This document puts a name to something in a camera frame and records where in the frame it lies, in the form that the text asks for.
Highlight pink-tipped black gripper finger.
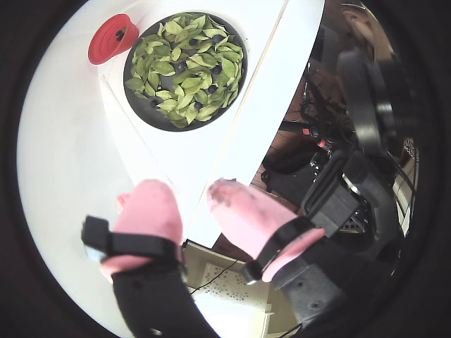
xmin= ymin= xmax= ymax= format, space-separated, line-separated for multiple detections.
xmin=206 ymin=177 xmax=392 ymax=327
xmin=81 ymin=178 xmax=221 ymax=338

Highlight dark grey round bowl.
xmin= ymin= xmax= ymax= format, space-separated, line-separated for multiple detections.
xmin=123 ymin=11 xmax=249 ymax=133

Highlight pile of green leaves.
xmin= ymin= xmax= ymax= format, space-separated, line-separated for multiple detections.
xmin=125 ymin=13 xmax=245 ymax=128

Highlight red collapsible silicone cup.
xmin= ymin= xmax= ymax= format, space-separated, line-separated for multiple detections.
xmin=87 ymin=13 xmax=140 ymax=66

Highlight black bag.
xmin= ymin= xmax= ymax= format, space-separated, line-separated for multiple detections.
xmin=262 ymin=139 xmax=320 ymax=200

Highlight white perforated panel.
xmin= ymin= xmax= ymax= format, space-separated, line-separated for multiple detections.
xmin=183 ymin=241 xmax=300 ymax=338

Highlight thin black cable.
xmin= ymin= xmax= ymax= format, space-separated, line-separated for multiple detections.
xmin=189 ymin=258 xmax=247 ymax=296

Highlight tangled black cables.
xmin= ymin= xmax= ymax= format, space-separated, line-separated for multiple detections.
xmin=299 ymin=61 xmax=357 ymax=142

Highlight black camera module with lens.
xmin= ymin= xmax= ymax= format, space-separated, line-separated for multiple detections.
xmin=339 ymin=48 xmax=424 ymax=155

